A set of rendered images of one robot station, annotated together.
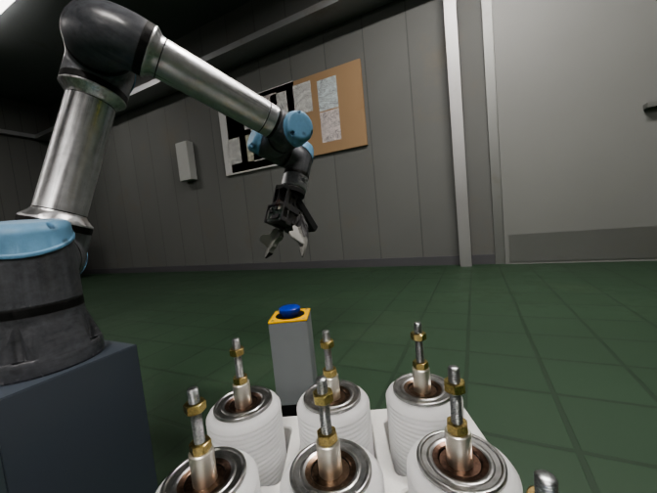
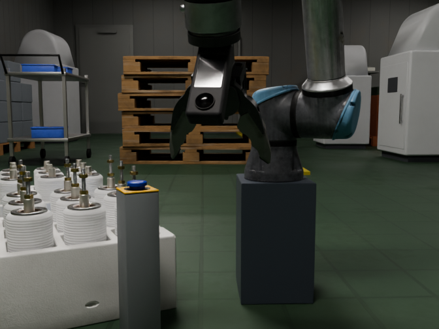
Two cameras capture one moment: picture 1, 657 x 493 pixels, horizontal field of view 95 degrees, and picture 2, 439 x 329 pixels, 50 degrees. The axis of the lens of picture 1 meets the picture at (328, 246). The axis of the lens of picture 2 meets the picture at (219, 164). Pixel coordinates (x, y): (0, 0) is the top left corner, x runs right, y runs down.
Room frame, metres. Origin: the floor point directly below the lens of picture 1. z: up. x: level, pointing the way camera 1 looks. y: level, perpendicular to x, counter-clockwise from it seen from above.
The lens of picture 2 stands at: (1.46, -0.21, 0.47)
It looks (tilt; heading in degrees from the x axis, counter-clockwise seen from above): 7 degrees down; 152
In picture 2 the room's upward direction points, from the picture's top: straight up
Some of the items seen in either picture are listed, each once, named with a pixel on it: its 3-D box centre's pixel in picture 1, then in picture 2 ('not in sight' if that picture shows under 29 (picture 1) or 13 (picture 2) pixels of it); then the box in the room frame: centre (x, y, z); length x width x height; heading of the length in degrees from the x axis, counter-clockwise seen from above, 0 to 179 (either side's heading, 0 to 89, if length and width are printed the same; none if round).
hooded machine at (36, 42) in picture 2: not in sight; (45, 87); (-5.99, 0.84, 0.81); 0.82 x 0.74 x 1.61; 63
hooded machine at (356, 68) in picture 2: not in sight; (341, 96); (-3.15, 4.02, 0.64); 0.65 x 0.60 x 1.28; 155
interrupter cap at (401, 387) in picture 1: (422, 388); (29, 211); (0.37, -0.10, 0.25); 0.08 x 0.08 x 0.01
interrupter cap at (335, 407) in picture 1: (331, 396); (84, 206); (0.38, 0.01, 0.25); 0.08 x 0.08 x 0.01
